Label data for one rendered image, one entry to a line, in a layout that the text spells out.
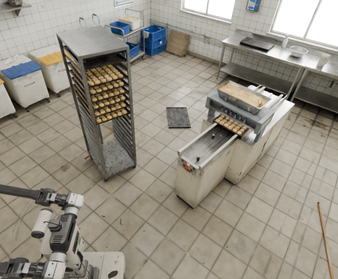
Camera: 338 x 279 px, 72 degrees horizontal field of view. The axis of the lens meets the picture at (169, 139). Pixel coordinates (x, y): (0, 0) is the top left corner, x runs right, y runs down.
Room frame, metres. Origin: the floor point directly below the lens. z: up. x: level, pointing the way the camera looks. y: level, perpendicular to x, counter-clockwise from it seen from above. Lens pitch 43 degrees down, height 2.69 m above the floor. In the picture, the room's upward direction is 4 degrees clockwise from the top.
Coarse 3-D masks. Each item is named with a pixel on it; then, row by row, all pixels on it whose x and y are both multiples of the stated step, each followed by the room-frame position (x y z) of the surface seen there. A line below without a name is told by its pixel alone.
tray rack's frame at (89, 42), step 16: (64, 32) 2.40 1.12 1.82; (80, 32) 2.43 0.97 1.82; (96, 32) 2.46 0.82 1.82; (80, 48) 2.04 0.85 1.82; (96, 48) 2.06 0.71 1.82; (112, 48) 2.09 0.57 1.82; (64, 64) 2.36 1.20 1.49; (112, 144) 2.51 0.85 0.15; (96, 160) 2.18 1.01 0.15; (112, 160) 2.20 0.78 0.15; (128, 160) 2.22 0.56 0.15
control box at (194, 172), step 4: (180, 160) 1.71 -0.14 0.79; (184, 160) 1.68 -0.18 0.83; (188, 160) 1.68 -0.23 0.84; (180, 164) 1.71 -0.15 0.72; (192, 164) 1.62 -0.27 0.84; (184, 168) 1.67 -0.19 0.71; (188, 168) 1.63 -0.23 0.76; (192, 168) 1.60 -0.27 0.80; (196, 168) 1.57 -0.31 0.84; (192, 172) 1.60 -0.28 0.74; (196, 172) 1.57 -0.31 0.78; (196, 176) 1.57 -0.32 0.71
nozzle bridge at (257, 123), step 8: (208, 96) 2.42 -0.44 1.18; (216, 96) 2.43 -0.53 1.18; (208, 104) 2.40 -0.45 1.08; (216, 104) 2.42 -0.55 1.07; (224, 104) 2.28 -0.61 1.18; (232, 104) 2.29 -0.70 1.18; (208, 112) 2.50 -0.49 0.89; (224, 112) 2.30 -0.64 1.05; (232, 112) 2.27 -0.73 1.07; (240, 112) 2.14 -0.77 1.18; (248, 112) 2.15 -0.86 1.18; (264, 112) 2.17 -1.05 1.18; (272, 112) 2.18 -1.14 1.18; (240, 120) 2.17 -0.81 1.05; (248, 120) 2.14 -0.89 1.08; (256, 120) 2.01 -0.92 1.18; (264, 120) 2.02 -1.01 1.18; (256, 128) 1.98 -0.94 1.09; (264, 128) 2.10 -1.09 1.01; (256, 136) 2.06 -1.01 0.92
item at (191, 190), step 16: (208, 144) 1.94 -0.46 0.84; (192, 160) 1.68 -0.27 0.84; (224, 160) 1.93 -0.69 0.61; (176, 176) 1.77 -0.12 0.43; (192, 176) 1.63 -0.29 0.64; (208, 176) 1.68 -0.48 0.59; (224, 176) 2.08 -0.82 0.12; (176, 192) 1.75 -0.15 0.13; (192, 192) 1.60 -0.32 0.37; (208, 192) 1.78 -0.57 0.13; (192, 208) 1.60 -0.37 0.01
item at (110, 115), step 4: (80, 100) 2.34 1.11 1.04; (124, 108) 2.24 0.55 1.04; (88, 112) 2.12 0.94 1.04; (112, 112) 2.12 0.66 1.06; (116, 112) 2.14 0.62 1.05; (120, 112) 2.13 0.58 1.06; (124, 112) 2.14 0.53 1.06; (128, 112) 2.17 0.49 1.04; (100, 116) 2.04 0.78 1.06; (104, 116) 2.06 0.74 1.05; (108, 116) 2.05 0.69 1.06; (112, 116) 2.07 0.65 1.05; (116, 116) 2.08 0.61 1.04; (96, 120) 1.97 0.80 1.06; (100, 120) 1.97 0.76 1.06; (104, 120) 1.99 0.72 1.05
